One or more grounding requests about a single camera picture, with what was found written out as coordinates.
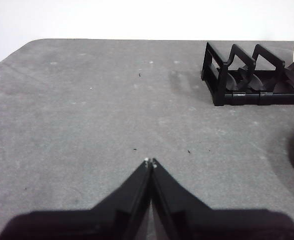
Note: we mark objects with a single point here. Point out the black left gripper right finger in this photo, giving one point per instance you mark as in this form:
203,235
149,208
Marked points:
199,222

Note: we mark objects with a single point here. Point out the black plate rack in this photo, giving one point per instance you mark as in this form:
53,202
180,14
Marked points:
236,98

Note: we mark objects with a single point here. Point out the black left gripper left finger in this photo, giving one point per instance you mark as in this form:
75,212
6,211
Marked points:
111,220

